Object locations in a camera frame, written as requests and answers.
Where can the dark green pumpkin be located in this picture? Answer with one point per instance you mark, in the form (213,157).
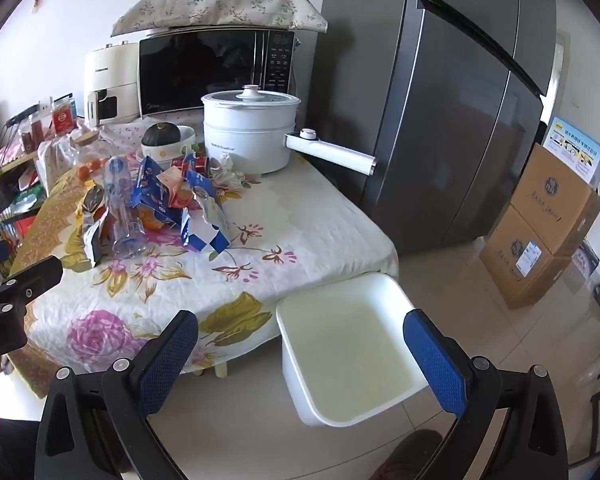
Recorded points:
(160,135)

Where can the orange snack packet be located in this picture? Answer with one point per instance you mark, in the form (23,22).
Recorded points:
(182,190)

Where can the white floral bowl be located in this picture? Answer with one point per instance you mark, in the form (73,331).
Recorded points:
(172,154)

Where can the red drink can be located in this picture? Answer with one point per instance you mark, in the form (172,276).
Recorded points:
(182,163)
(201,165)

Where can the glass jar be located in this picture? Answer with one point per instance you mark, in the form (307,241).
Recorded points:
(87,152)

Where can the white table leg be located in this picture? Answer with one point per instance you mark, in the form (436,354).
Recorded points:
(221,370)

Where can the glass pot lid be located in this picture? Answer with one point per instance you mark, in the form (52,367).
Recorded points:
(252,94)

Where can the floral tablecloth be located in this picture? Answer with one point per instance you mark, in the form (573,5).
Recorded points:
(280,210)

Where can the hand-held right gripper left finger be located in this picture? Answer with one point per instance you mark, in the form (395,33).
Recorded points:
(170,355)

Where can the white electric cooking pot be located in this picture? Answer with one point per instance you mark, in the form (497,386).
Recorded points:
(250,135)

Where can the blue snack wrapper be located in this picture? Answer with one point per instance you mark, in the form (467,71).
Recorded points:
(152,185)

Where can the cardboard box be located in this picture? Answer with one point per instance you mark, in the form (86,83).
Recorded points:
(555,195)
(525,270)

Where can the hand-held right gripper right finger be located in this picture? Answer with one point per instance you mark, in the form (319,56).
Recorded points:
(435,360)

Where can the crumpled white paper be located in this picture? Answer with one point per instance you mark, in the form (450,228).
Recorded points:
(227,172)

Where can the grey refrigerator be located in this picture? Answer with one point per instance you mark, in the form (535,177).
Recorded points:
(430,110)

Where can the blue and white box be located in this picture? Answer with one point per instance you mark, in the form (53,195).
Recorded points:
(575,145)

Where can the golden brown wrapper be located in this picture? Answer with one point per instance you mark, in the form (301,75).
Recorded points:
(94,230)

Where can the red seasoning packet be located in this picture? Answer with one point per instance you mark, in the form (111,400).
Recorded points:
(64,117)

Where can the white plastic bin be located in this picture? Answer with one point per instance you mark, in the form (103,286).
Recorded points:
(350,350)

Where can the clear plastic bag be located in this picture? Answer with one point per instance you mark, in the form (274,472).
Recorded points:
(52,165)

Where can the small blue box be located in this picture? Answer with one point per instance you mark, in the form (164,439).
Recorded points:
(585,260)

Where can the floral cloth cover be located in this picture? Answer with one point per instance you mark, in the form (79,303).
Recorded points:
(220,5)

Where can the white countertop appliance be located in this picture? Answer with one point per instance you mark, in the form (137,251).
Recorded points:
(110,65)

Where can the person's dark clothing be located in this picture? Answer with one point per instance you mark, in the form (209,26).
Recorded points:
(10,447)

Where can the torn blue carton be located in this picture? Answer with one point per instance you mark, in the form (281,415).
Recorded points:
(205,230)

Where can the black microwave oven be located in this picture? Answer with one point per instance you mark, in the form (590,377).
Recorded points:
(200,75)

